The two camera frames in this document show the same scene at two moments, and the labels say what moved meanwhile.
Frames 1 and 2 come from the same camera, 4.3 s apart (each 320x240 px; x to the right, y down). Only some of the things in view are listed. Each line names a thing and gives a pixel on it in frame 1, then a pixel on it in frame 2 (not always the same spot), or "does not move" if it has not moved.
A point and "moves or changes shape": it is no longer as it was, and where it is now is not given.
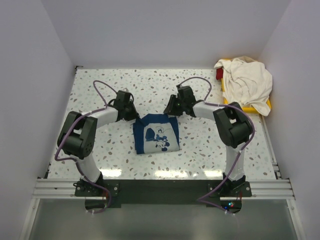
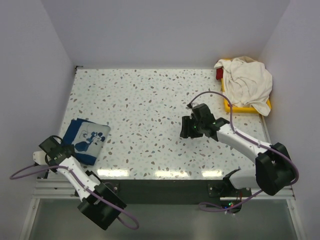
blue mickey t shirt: [156, 133] moves or changes shape
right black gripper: [170, 109] → [186, 131]
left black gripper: [134, 114] → [70, 147]
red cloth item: [219, 73] does not move
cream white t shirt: [246, 81] does not move
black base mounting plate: [162, 193] does not move
